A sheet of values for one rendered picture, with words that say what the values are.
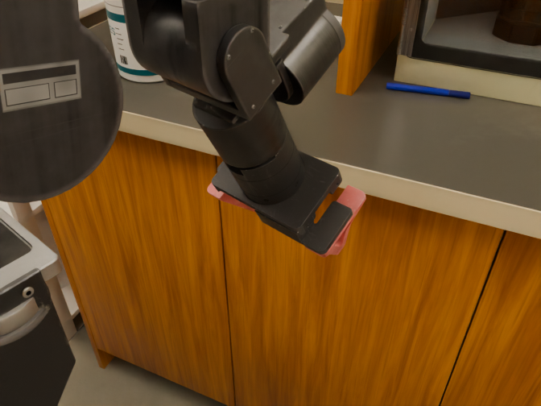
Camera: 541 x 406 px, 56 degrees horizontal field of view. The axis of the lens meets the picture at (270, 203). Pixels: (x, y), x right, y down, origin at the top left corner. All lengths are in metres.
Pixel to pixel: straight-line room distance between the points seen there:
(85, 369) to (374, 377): 0.94
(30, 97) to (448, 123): 0.71
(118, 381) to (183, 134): 0.99
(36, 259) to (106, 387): 1.21
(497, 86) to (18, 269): 0.77
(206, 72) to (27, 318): 0.25
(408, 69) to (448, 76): 0.07
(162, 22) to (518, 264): 0.62
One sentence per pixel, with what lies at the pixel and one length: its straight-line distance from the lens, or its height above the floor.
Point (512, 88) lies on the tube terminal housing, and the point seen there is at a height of 0.96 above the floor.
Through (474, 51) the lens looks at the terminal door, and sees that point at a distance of 0.92.
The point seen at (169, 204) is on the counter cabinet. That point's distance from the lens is 0.97.
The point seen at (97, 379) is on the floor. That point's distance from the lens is 1.66.
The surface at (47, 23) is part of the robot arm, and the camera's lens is 0.21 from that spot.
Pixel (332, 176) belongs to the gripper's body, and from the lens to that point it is 0.42.
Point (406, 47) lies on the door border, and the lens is 0.93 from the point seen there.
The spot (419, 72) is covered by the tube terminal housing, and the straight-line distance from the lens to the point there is 0.96.
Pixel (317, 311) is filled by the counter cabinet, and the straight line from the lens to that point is 0.98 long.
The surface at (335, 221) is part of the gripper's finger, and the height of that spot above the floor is 1.06.
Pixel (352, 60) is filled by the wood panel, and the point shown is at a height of 1.00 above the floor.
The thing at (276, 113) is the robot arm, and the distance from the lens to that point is 0.37.
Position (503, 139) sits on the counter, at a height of 0.94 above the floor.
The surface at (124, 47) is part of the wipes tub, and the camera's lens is 0.95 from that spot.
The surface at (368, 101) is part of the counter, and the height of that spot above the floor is 0.94.
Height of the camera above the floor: 1.33
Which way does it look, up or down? 38 degrees down
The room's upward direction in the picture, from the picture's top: straight up
